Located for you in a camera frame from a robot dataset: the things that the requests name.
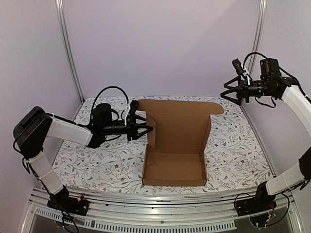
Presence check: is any right aluminium frame post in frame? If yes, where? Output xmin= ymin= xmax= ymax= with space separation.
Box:
xmin=248 ymin=0 xmax=268 ymax=74

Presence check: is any brown cardboard box sheet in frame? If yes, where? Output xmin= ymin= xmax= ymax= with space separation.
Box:
xmin=138 ymin=99 xmax=224 ymax=186

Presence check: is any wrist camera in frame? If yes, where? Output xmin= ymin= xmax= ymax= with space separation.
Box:
xmin=232 ymin=59 xmax=251 ymax=86
xmin=124 ymin=100 xmax=139 ymax=126

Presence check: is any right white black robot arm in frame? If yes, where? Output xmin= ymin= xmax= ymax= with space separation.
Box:
xmin=221 ymin=57 xmax=311 ymax=212

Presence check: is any aluminium front rail base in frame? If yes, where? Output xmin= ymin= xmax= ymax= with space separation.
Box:
xmin=20 ymin=185 xmax=302 ymax=233

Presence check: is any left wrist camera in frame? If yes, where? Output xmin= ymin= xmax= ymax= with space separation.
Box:
xmin=124 ymin=100 xmax=139 ymax=126

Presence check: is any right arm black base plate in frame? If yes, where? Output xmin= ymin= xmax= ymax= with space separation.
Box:
xmin=234 ymin=198 xmax=277 ymax=216

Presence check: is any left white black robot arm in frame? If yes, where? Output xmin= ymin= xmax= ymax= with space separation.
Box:
xmin=13 ymin=101 xmax=153 ymax=211

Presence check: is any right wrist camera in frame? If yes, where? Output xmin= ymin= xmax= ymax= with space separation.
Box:
xmin=232 ymin=59 xmax=251 ymax=86

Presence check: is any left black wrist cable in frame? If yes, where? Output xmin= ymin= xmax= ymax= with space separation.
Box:
xmin=91 ymin=86 xmax=131 ymax=115

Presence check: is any left aluminium frame post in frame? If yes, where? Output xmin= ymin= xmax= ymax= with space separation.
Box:
xmin=55 ymin=0 xmax=85 ymax=103

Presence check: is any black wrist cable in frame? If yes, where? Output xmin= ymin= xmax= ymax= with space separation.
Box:
xmin=91 ymin=86 xmax=131 ymax=115
xmin=242 ymin=52 xmax=270 ymax=71

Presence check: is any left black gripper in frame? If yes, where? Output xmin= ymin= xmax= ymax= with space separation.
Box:
xmin=102 ymin=115 xmax=153 ymax=141

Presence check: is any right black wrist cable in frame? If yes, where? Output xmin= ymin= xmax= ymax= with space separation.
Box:
xmin=242 ymin=52 xmax=270 ymax=71

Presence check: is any floral patterned table mat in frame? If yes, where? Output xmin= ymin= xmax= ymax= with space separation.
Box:
xmin=53 ymin=96 xmax=274 ymax=196

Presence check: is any aluminium frame post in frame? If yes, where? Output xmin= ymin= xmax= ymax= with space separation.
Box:
xmin=55 ymin=0 xmax=85 ymax=103
xmin=248 ymin=0 xmax=268 ymax=74

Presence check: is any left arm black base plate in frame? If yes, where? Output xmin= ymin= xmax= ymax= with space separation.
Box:
xmin=47 ymin=196 xmax=90 ymax=216

